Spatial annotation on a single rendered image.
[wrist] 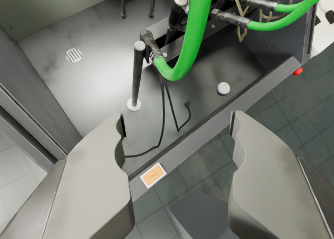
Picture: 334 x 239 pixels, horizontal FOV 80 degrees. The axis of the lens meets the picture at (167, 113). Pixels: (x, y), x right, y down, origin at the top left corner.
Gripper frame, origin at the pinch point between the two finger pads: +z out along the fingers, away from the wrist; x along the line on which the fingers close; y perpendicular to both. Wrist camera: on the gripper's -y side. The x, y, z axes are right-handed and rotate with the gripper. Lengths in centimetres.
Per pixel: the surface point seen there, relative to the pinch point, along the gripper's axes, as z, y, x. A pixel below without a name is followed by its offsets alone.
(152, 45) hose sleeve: 19.4, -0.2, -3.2
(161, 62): 14.8, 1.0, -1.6
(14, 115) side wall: 9.7, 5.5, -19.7
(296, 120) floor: 131, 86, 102
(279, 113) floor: 133, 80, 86
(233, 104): 35.1, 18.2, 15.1
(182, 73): 7.2, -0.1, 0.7
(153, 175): 19.2, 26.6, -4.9
